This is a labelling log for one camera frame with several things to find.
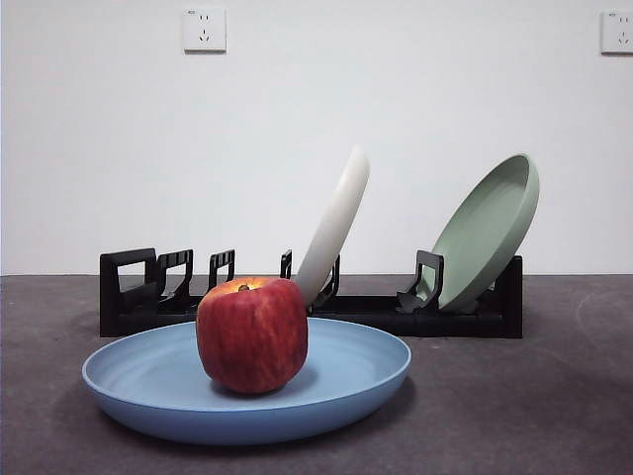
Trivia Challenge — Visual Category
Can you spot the blue plate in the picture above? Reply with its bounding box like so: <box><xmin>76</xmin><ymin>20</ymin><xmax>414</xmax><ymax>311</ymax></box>
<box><xmin>81</xmin><ymin>317</ymin><xmax>413</xmax><ymax>446</ymax></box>

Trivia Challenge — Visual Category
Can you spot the red apple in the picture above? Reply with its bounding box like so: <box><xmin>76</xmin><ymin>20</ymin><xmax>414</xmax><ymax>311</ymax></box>
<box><xmin>196</xmin><ymin>276</ymin><xmax>310</xmax><ymax>396</ymax></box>

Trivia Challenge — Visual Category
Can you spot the black plate rack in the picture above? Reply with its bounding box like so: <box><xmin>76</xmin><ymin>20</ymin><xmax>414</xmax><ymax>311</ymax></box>
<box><xmin>98</xmin><ymin>246</ymin><xmax>524</xmax><ymax>340</ymax></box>

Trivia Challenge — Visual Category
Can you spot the green plate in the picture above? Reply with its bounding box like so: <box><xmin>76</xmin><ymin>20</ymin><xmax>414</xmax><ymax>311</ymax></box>
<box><xmin>430</xmin><ymin>152</ymin><xmax>541</xmax><ymax>313</ymax></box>

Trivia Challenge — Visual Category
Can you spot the white wall socket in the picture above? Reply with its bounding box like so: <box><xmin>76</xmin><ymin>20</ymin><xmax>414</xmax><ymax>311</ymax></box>
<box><xmin>183</xmin><ymin>7</ymin><xmax>228</xmax><ymax>54</ymax></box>
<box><xmin>600</xmin><ymin>10</ymin><xmax>633</xmax><ymax>55</ymax></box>

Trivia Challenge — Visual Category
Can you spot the white plate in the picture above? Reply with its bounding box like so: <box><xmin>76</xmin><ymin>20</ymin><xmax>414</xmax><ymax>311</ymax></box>
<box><xmin>295</xmin><ymin>144</ymin><xmax>371</xmax><ymax>307</ymax></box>

